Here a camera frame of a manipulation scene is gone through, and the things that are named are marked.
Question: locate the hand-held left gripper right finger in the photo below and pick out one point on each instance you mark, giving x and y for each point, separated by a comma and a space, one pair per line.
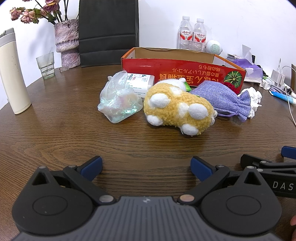
201, 169

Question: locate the clear plastic bag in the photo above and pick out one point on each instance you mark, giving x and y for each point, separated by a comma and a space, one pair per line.
118, 104

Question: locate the dried pink flowers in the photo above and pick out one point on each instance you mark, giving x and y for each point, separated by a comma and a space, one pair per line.
27, 15

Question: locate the clear water bottle red label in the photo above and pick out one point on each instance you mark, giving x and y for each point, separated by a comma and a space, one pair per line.
200, 34
186, 34

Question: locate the white robot speaker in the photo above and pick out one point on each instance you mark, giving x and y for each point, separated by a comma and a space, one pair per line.
214, 47

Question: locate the brown cardboard box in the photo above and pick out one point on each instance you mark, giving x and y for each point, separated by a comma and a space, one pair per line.
293, 78

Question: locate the blue and white tube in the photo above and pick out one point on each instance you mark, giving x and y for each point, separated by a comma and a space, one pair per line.
283, 97

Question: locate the purple tissue pack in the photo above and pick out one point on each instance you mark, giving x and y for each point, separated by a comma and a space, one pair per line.
251, 69

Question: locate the cream thermos bottle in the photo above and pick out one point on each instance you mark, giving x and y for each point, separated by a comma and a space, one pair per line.
13, 76

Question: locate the person's right hand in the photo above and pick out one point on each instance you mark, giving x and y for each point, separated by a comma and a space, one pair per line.
293, 220

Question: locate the red cardboard box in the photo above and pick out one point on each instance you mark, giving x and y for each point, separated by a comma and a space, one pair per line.
161, 67

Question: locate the white tissue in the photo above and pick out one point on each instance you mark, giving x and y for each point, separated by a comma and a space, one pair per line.
254, 97

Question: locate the black paper bag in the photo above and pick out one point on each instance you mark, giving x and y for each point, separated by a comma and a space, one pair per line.
106, 27

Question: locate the yellow and white plush toy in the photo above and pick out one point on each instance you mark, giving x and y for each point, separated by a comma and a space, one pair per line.
171, 102

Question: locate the green packet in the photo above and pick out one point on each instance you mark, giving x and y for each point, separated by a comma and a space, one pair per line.
187, 87

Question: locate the white charger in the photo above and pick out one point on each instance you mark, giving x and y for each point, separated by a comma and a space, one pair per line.
277, 76

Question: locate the white plastic case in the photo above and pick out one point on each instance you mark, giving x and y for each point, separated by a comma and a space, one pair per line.
266, 83

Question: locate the pink stone vase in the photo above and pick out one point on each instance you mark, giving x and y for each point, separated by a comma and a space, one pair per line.
67, 39

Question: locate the red rose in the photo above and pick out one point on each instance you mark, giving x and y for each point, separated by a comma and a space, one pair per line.
232, 88

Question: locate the clear glass cup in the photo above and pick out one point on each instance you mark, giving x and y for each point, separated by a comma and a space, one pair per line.
46, 67

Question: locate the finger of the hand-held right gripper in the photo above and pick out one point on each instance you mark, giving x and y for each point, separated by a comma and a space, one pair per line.
286, 151
248, 160

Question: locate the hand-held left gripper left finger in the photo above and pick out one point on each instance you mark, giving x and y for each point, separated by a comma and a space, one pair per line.
93, 165

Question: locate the small clear pink piece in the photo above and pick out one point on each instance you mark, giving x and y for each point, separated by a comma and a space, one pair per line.
64, 69

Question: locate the white cylindrical packet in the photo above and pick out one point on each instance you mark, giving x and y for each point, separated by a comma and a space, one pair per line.
143, 87

